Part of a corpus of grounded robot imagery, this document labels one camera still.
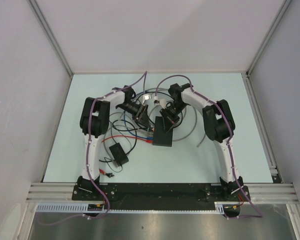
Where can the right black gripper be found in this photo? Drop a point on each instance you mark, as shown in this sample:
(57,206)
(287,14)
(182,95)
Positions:
(169,121)

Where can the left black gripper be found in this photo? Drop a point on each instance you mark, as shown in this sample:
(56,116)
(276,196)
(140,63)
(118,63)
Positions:
(141,116)

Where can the black network switch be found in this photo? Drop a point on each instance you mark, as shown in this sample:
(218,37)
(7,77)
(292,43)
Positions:
(160,137)

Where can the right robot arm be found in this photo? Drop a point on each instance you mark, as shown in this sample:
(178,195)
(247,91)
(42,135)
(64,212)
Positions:
(218,125)

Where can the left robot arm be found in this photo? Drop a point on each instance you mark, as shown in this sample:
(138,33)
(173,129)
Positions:
(94,123)

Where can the black power adapter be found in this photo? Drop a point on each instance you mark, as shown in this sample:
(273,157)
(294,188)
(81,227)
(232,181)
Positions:
(119,156)

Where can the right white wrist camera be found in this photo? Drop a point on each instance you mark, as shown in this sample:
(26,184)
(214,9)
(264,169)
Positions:
(160,102)

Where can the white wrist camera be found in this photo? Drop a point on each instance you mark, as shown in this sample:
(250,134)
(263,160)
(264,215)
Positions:
(160,102)
(146,97)

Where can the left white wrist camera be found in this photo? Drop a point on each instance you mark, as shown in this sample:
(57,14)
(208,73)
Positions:
(146,97)

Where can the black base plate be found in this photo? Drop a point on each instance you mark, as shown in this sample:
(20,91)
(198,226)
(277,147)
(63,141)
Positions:
(169,196)

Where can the grey slotted cable duct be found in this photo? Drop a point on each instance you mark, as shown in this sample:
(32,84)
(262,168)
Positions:
(87,208)

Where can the aluminium front rail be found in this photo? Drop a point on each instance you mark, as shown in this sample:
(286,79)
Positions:
(261,193)

